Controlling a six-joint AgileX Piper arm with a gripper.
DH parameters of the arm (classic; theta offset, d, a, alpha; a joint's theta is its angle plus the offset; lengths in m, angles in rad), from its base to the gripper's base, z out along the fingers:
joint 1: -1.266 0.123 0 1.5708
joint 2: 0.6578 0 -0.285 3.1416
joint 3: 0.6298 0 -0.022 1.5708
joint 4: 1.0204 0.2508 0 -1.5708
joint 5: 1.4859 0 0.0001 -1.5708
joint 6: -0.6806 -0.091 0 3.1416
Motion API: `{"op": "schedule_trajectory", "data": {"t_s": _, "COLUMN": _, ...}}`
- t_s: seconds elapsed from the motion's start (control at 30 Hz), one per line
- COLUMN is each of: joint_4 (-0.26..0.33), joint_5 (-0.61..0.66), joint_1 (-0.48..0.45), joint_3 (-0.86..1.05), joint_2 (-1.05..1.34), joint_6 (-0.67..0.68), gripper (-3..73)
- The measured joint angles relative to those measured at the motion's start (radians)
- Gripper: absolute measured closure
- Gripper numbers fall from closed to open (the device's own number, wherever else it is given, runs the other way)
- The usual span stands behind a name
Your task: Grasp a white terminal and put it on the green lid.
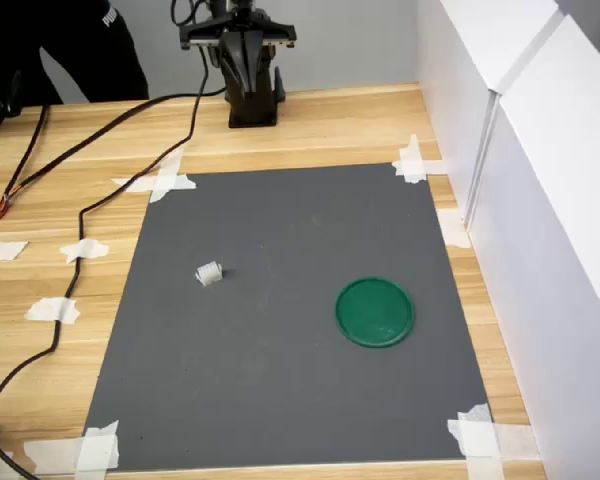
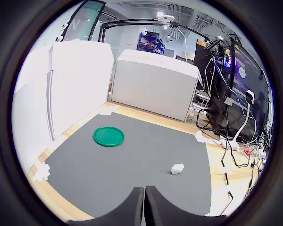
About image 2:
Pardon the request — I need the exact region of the dark glass door panel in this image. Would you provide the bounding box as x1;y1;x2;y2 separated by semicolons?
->
56;0;105;43

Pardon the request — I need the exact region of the small white plastic terminal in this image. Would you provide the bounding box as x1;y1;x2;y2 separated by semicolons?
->
170;163;185;175

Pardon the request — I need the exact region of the black computer tower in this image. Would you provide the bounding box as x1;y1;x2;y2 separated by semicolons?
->
207;44;235;137

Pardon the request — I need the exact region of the grey and white partition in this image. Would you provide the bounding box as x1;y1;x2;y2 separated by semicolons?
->
109;49;203;122

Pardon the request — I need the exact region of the dark grey mat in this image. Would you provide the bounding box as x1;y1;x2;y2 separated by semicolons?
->
46;112;213;218

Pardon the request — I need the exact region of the white power strip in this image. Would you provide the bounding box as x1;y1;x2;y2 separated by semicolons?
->
220;138;267;161

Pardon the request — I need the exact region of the white partition panel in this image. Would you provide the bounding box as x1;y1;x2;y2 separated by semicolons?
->
48;41;114;142
13;44;54;176

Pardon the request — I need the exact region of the round green lid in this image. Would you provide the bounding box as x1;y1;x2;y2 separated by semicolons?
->
93;126;125;148

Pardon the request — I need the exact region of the large black monitor screen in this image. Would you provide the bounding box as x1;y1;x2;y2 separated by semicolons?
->
231;40;274;142

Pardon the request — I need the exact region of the blue shelf rack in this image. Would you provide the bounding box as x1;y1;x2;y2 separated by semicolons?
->
136;31;166;54

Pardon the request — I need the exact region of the white camera on gooseneck stand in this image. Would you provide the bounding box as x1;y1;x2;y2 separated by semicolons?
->
232;89;255;151

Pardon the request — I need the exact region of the white webcam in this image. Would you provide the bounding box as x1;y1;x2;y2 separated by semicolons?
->
155;12;176;24

